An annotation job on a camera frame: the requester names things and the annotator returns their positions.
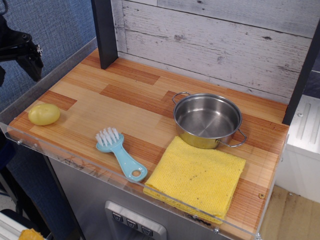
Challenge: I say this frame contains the silver dispenser button panel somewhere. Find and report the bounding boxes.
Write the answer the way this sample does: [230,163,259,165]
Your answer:
[104,200,167,240]

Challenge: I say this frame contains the white ribbed appliance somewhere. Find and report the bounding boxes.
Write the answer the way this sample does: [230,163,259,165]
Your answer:
[275,95,320,203]

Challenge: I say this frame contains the yellow object bottom left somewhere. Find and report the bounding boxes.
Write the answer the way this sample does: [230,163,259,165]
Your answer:
[18,228,44,240]

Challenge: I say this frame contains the yellow plastic potato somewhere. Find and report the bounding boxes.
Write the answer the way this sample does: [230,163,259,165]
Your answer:
[28,103,61,126]

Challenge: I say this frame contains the stainless steel cabinet front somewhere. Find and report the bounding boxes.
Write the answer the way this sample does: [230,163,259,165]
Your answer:
[50,158,224,240]

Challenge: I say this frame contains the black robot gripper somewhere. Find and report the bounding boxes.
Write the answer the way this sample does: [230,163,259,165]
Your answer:
[0,15,44,82]

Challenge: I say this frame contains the black right vertical post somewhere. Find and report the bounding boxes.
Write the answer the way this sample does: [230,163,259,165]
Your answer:
[281,0,320,126]

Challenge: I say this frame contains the stainless steel pot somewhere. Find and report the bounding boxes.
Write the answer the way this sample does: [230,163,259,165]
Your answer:
[172,91,247,149]

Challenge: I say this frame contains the yellow folded cloth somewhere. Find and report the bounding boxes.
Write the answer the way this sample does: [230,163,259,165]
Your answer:
[143,136,246,225]

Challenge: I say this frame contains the clear acrylic counter guard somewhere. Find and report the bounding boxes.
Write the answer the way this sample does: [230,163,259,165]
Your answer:
[0,40,289,240]

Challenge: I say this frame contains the light blue scrub brush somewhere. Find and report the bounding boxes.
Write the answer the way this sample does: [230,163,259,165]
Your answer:
[95,127,148,182]

